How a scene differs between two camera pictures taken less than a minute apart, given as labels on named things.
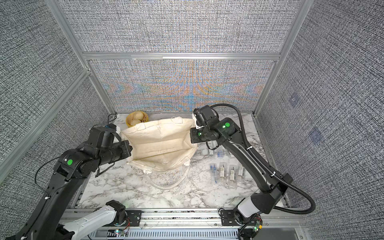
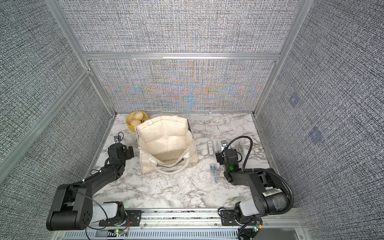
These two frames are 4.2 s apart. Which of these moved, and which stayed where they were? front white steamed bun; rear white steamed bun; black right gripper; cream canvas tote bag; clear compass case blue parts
Moved: black right gripper; cream canvas tote bag
Stayed: front white steamed bun; rear white steamed bun; clear compass case blue parts
